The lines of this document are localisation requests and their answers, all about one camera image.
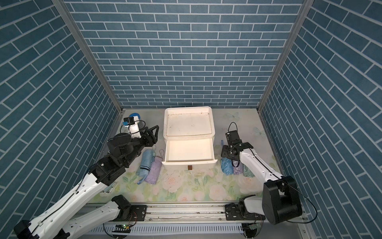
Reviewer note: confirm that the floral table mat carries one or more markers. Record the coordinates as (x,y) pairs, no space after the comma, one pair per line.
(202,185)

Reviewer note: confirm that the white plastic drawer cabinet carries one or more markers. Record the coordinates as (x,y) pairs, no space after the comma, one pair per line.
(188,123)

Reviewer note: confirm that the blue-lid clear straw canister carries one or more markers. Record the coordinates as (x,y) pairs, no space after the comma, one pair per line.
(134,118)

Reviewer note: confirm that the metal corner frame post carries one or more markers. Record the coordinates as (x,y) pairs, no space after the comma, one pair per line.
(76,33)
(302,14)

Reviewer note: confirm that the white pull-out drawer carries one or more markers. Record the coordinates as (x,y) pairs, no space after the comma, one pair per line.
(198,153)

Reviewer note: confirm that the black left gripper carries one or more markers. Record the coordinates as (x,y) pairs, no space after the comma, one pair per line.
(152,139)

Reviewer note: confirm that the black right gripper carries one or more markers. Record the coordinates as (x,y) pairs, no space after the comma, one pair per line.
(224,151)

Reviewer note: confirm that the metal corner frame post right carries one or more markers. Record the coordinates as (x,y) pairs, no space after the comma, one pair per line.
(302,14)

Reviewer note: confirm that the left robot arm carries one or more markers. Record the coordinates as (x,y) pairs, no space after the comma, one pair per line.
(59,221)

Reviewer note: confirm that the metal corner frame post left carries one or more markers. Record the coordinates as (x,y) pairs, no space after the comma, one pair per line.
(76,33)

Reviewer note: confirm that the light blue umbrella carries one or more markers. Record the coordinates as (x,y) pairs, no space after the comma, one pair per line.
(226,166)
(145,165)

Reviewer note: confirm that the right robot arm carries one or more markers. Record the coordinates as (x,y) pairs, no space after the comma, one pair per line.
(280,201)

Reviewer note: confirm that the mint green folded umbrella right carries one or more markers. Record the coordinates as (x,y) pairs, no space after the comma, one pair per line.
(247,172)

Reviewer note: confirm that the green circuit board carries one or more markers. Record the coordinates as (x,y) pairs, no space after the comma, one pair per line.
(123,228)

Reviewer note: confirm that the metal linear rail base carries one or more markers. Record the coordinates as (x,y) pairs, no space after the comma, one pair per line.
(177,220)

